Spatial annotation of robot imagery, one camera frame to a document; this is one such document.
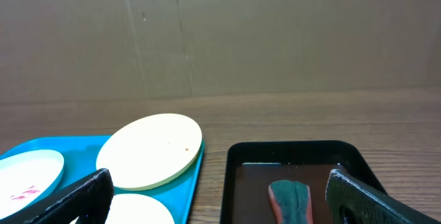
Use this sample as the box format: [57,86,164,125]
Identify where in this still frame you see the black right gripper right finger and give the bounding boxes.
[325,169,440,224]

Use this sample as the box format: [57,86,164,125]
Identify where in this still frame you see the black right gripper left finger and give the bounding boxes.
[1,168,114,224]

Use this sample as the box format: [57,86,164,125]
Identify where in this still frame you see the yellow plate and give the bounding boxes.
[70,193,176,224]
[96,113,203,191]

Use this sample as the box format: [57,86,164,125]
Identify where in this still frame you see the orange green scrub sponge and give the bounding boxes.
[268,180,314,224]

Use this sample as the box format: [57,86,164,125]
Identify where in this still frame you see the light blue plate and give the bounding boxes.
[1,150,64,219]

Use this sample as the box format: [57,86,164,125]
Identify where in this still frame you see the teal plastic tray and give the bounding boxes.
[1,135,205,224]

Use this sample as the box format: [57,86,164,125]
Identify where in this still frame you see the black water tray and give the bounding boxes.
[220,141,384,223]

